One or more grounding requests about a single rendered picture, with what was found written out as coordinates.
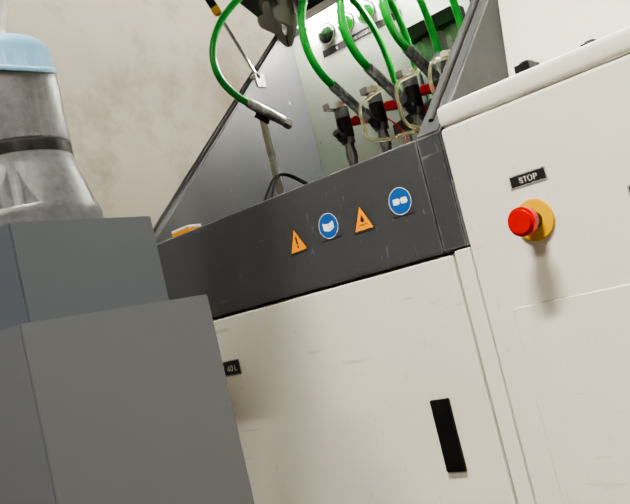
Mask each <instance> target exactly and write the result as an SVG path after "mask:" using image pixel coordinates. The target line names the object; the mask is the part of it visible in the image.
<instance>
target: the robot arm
mask: <svg viewBox="0 0 630 504"><path fill-rule="evenodd" d="M277 2H278V4H277V5H275V3H277ZM298 5H299V0H260V1H259V6H260V9H261V12H262V13H263V15H261V16H259V17H258V19H257V21H258V24H259V26H260V27H261V28H262V29H264V30H267V31H269V32H271V33H273V34H275V36H276V37H277V38H278V40H279V41H280V42H281V43H282V44H283V45H285V46H286V47H291V46H292V45H293V43H294V39H295V36H296V32H297V27H298ZM7 11H8V0H0V227H1V226H3V225H5V224H7V223H9V222H30V221H51V220H73V219H94V218H104V216H103V212H102V209H101V206H100V205H99V203H98V202H96V201H95V199H94V197H93V195H92V193H91V191H90V189H89V187H88V185H87V183H86V181H85V180H84V178H83V176H82V174H81V172H80V171H79V169H78V167H77V165H76V163H75V158H74V154H73V149H72V144H71V140H70V135H69V131H68V126H67V121H66V117H65V112H64V107H63V103H62V98H61V93H60V89H59V84H58V79H57V75H56V73H58V71H57V68H55V66H54V63H53V59H52V55H51V52H50V49H49V47H48V46H47V45H46V44H45V43H44V42H42V41H41V40H39V39H37V38H35V37H32V36H28V35H24V34H17V33H6V24H7Z"/></svg>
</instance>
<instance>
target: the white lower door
mask: <svg viewBox="0 0 630 504"><path fill-rule="evenodd" d="M213 322H214V327H215V331H216V336H217V340H218V344H219V349H220V353H221V358H222V362H223V366H224V371H225V375H226V380H227V384H228V388H229V393H230V397H231V402H232V406H233V410H234V415H235V419H236V424H237V428H238V432H239V437H240V441H241V446H242V450H243V454H244V459H245V463H246V468H247V472H248V476H249V481H250V485H251V490H252V494H253V498H254V503H255V504H518V500H517V496H516V492H515V489H514V485H513V481H512V477H511V473H510V469H509V465H508V461H507V457H506V453H505V449H504V445H503V441H502V438H501V434H500V430H499V426H498V422H497V418H496V414H495V410H494V406H493V402H492V398H491V394H490V391H489V387H488V383H487V379H486V375H485V371H484V367H483V363H482V359H481V355H480V351H479V347H478V343H477V340H476V336H475V332H474V328H473V324H472V320H471V316H470V312H469V308H468V304H467V300H466V296H465V293H464V289H463V285H462V281H461V277H460V273H459V269H458V265H457V261H456V257H455V255H450V256H446V257H443V258H439V259H435V260H432V261H428V262H424V263H421V264H417V265H414V266H410V267H406V268H403V269H399V270H396V271H392V272H388V273H385V274H381V275H377V276H374V277H370V278H367V279H363V280H359V281H356V282H352V283H348V284H345V285H341V286H338V287H334V288H330V289H327V290H323V291H320V292H316V293H312V294H309V295H305V296H301V297H298V298H294V299H291V300H287V301H283V302H280V303H276V304H272V305H269V306H265V307H262V308H258V309H254V310H251V311H247V312H244V313H240V314H236V315H233V316H229V317H225V318H222V319H218V320H215V321H213Z"/></svg>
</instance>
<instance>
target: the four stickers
mask: <svg viewBox="0 0 630 504"><path fill-rule="evenodd" d="M386 195H387V200H388V204H389V209H390V214H391V218H394V217H398V216H401V215H405V214H409V213H412V212H414V208H413V203H412V198H411V194H410V189H409V184H405V185H402V186H398V187H395V188H392V189H388V190H386ZM348 209H349V214H350V218H351V222H352V226H353V231H354V234H358V233H361V232H364V231H367V230H371V229H374V228H375V224H374V220H373V216H372V212H371V207H370V203H369V201H367V202H364V203H361V204H358V205H355V206H352V207H350V208H348ZM316 221H317V225H318V229H319V233H320V237H321V241H322V242H324V241H326V240H329V239H332V238H335V237H338V236H341V232H340V228H339V224H338V221H337V217H336V213H335V209H334V210H331V211H329V212H326V213H324V214H321V215H318V216H316ZM284 233H285V236H286V240H287V244H288V247H289V251H290V255H291V256H292V255H295V254H297V253H300V252H303V251H305V250H308V249H309V248H308V245H307V241H306V238H305V234H304V230H303V227H302V224H301V225H299V226H296V227H294V228H292V229H289V230H287V231H285V232H284Z"/></svg>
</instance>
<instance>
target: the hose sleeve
mask: <svg viewBox="0 0 630 504"><path fill-rule="evenodd" d="M246 107H247V108H249V109H250V110H253V111H254V112H257V113H258V114H260V115H262V116H264V117H266V118H268V119H270V120H272V121H274V122H275V123H278V124H280V125H283V124H284V123H285V121H286V117H285V116H283V115H281V114H279V113H277V112H275V111H273V110H271V109H269V108H268V107H266V106H264V105H262V104H260V103H258V102H256V101H254V100H252V99H249V100H248V103H247V104H246Z"/></svg>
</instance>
